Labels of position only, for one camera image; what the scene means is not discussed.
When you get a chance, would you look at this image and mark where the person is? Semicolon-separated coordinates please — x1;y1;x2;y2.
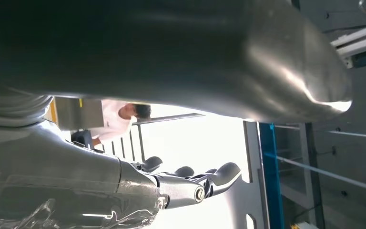
90;99;152;146

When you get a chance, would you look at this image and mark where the grey laptop yellow sticker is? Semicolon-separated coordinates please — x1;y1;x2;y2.
54;97;105;131

